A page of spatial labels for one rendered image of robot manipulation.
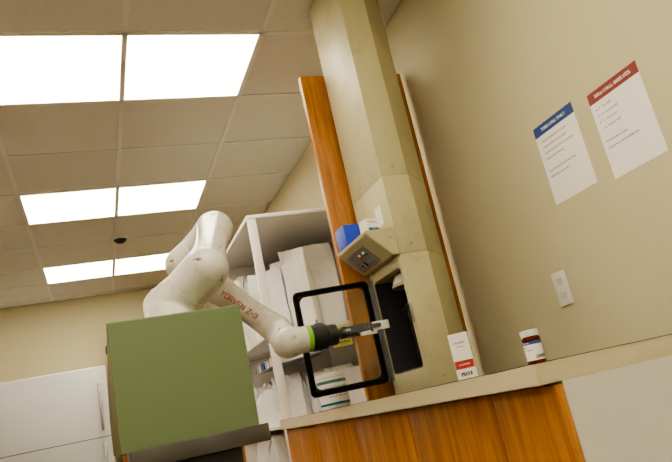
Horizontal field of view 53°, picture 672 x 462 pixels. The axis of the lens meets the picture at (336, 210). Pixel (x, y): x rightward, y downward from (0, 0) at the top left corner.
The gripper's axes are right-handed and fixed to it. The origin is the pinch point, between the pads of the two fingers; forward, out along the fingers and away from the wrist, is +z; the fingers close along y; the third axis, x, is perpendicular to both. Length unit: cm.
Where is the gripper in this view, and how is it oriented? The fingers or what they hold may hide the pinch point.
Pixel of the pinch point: (378, 327)
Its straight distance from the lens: 250.7
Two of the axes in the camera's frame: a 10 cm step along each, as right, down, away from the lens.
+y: -3.0, 3.3, 9.0
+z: 9.3, -0.9, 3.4
